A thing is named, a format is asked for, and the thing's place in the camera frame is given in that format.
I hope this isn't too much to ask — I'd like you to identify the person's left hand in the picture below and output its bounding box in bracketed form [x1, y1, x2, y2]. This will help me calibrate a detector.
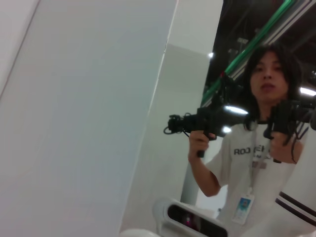
[270, 132, 289, 163]

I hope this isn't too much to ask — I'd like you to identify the black teleoperation handle controller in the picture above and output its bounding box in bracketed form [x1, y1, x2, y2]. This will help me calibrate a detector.
[262, 95, 316, 164]
[162, 71, 249, 158]

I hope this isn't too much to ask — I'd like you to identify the person's right forearm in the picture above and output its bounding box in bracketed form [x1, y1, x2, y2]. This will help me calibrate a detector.
[188, 154, 222, 198]

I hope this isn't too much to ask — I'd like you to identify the person's left forearm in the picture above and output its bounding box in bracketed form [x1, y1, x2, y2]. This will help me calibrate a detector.
[283, 138, 304, 165]

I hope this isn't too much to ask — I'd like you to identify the person in white t-shirt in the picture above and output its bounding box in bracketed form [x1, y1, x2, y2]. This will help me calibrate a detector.
[204, 44, 312, 237]

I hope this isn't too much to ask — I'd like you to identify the white id badge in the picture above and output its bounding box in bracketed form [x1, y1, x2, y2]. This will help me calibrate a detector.
[233, 187, 255, 225]

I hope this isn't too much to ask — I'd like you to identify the green ceiling beam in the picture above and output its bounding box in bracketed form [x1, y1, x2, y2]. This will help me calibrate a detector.
[200, 0, 297, 106]

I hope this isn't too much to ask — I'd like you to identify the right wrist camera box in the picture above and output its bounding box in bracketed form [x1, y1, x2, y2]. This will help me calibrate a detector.
[152, 197, 228, 237]

